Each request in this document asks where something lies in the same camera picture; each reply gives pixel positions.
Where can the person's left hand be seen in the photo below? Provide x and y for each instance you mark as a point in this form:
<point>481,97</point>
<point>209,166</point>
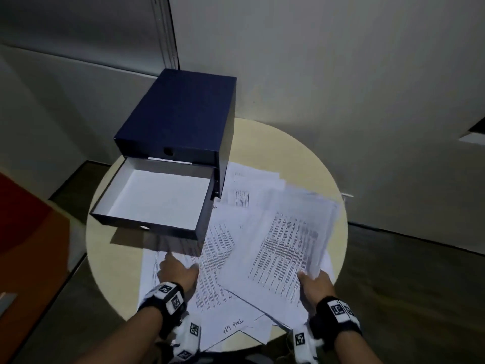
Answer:
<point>176,272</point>

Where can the pile of scattered documents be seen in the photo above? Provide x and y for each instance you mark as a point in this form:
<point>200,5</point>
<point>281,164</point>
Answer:
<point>246,185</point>

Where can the person's left thumb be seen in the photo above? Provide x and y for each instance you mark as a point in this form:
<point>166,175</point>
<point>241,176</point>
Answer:
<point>194,274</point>

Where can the grey wall rail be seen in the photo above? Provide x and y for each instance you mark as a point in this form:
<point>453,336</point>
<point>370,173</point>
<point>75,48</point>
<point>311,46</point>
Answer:
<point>165,30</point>

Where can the handwritten note paper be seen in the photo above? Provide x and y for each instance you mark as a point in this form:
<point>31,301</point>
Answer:
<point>233,324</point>

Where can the person's right thumb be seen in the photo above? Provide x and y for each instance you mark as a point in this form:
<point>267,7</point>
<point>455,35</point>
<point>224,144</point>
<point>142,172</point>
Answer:
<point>302,278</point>

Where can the person's left forearm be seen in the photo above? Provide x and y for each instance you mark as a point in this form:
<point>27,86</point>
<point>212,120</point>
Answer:
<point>125,337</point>

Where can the orange panel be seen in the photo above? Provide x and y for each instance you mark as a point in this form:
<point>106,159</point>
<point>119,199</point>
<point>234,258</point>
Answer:
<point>26,261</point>

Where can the printed table paper sheet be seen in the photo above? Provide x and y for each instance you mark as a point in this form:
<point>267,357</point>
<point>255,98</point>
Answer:
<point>212,276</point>

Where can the dark blue open drawer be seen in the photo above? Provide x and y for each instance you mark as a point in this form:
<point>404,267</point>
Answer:
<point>159,197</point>

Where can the printed paper stack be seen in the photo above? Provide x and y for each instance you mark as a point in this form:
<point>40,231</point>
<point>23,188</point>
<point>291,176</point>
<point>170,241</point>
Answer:
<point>280,246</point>

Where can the dark blue drawer box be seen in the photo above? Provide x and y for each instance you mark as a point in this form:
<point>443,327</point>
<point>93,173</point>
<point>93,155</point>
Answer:
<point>182,113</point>

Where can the person's right forearm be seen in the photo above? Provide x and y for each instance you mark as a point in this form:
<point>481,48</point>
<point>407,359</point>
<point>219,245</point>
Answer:
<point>358,348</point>

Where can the person's right hand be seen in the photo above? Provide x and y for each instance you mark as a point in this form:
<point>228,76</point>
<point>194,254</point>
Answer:
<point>317,290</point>

